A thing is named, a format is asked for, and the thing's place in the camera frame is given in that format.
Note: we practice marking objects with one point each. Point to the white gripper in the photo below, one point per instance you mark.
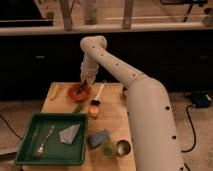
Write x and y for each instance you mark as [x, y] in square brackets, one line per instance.
[88, 73]

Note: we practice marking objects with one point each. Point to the dark purple grapes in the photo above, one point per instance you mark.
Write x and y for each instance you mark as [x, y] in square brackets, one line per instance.
[79, 90]

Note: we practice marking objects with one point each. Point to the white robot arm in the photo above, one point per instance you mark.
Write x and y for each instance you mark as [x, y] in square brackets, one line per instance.
[153, 130]

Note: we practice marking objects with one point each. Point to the red bowl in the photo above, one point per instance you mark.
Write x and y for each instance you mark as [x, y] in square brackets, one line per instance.
[77, 94]

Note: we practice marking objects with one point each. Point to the green pepper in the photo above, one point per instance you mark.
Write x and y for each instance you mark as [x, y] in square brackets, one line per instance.
[78, 108]

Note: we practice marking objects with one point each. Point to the orange fruit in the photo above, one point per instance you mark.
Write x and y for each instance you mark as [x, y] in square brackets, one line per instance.
[94, 111]

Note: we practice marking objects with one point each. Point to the yellow banana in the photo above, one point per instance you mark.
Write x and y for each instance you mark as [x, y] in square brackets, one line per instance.
[54, 92]

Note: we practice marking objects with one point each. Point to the grey folded cloth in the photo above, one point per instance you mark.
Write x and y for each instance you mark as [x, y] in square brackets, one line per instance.
[68, 135]

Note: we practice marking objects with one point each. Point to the blue sponge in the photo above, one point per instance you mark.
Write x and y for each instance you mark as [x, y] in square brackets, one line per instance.
[98, 138]

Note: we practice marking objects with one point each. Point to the green plastic tray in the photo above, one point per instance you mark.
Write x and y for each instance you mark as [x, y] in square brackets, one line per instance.
[55, 152]

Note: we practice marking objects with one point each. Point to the green plastic cup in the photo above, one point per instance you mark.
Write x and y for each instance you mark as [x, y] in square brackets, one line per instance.
[108, 148]

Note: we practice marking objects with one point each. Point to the small metal cup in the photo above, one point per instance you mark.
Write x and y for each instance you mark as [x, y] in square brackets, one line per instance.
[123, 148]

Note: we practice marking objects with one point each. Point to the silver fork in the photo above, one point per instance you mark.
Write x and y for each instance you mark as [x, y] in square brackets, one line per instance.
[40, 151]

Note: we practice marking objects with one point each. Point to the black power adapter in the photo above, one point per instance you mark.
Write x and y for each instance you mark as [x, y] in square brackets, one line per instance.
[201, 99]

